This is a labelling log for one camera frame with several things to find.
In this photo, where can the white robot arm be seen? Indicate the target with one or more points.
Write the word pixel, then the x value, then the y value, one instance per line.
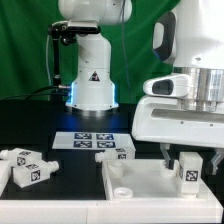
pixel 188 37

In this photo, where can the white u-shaped fence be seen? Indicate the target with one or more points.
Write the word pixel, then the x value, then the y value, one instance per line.
pixel 152 211

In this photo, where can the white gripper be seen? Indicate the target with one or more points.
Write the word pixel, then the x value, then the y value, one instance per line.
pixel 183 109

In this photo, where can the white square tabletop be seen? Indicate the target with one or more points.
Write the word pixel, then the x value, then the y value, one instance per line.
pixel 146 179

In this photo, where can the black camera on stand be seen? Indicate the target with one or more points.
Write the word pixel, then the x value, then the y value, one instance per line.
pixel 65 32

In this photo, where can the paper sheet with markers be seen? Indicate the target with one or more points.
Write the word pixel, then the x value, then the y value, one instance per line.
pixel 91 141

